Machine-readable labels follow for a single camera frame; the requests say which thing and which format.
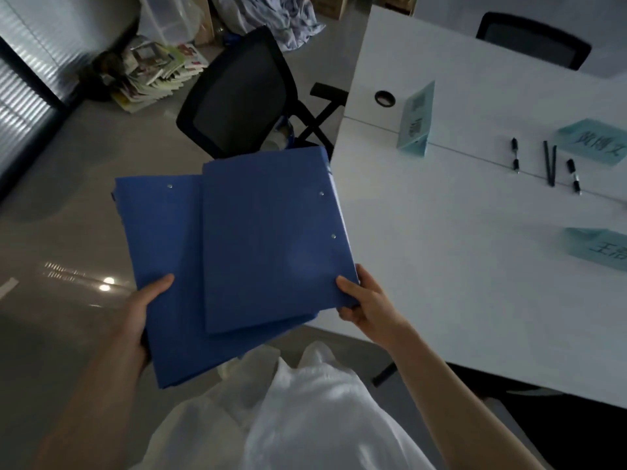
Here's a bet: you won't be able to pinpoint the person's right hand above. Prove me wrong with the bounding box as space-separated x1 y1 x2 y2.
335 262 418 351

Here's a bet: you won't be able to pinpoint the person's left hand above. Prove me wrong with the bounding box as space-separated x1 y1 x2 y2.
110 274 176 373

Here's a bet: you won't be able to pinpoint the thick blue folder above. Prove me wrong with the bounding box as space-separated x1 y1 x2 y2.
201 145 362 336

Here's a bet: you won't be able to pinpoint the paper cups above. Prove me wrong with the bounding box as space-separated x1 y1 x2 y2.
270 116 296 151

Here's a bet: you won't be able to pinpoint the person's right forearm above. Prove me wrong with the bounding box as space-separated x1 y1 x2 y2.
384 327 545 470

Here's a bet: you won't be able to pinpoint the person's left forearm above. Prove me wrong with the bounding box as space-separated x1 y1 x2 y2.
31 337 148 470

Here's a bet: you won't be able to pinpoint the person's white clothing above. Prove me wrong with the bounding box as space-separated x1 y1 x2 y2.
129 341 437 470

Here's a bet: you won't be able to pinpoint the teal paper name card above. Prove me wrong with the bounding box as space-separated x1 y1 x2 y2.
561 227 627 274
555 117 627 167
395 80 437 158

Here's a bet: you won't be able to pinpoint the window blinds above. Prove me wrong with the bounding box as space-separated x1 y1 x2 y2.
0 0 140 201

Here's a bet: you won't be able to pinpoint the pile of magazines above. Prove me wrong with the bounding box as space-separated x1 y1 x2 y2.
110 36 210 114

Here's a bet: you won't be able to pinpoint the black bag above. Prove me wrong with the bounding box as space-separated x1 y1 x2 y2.
78 48 129 102

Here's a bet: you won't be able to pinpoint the clear plastic storage box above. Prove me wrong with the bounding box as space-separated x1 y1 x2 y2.
136 0 206 47

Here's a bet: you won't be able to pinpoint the pile of pale cloth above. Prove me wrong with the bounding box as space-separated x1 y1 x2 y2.
210 0 327 54

